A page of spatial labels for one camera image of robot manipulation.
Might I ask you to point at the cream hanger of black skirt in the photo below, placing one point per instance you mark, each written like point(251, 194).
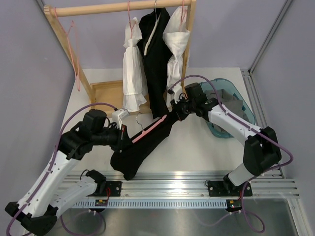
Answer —
point(157, 17)

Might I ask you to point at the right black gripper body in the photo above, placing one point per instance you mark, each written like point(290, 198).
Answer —
point(184, 107)

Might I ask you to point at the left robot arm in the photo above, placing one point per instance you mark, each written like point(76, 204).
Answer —
point(39, 209)

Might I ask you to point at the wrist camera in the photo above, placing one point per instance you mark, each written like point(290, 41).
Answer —
point(118, 117)
point(174, 93)

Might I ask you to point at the black mounting plate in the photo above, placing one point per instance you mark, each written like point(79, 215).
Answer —
point(112, 188)
point(220, 189)

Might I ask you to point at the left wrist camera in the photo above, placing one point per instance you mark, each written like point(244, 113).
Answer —
point(118, 117)

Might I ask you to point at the pink hanger at right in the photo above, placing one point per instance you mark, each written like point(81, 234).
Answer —
point(183, 17)

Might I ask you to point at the small black skirt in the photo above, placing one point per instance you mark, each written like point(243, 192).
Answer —
point(130, 159)

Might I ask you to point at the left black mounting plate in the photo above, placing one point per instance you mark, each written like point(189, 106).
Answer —
point(112, 188)

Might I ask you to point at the teal plastic basin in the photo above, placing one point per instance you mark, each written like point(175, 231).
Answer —
point(221, 83)

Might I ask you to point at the wooden clothes rack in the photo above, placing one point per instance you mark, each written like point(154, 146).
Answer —
point(98, 92)

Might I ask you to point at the grey pleated skirt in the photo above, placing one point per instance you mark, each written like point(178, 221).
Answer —
point(231, 102)

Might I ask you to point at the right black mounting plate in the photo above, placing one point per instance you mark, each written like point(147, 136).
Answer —
point(220, 189)

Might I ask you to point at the pink hanger of white skirt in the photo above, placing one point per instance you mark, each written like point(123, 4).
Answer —
point(132, 26)

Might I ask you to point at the white pleated skirt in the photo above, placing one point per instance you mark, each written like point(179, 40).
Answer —
point(134, 80)

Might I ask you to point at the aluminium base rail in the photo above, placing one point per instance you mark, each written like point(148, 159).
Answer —
point(189, 185)

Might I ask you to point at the white slotted cable duct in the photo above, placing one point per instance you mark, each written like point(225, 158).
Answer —
point(152, 204)

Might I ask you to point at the pink clip hanger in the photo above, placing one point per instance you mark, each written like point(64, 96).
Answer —
point(146, 131)

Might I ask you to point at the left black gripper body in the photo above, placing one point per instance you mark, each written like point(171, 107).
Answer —
point(114, 137)

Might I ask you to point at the white skirt on right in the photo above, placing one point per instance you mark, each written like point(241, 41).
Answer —
point(176, 42)

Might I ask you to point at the long black skirt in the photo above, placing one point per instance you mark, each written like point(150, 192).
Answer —
point(155, 62)

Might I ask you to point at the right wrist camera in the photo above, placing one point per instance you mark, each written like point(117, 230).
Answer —
point(174, 93)

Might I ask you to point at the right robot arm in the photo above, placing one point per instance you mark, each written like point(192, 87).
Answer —
point(260, 144)

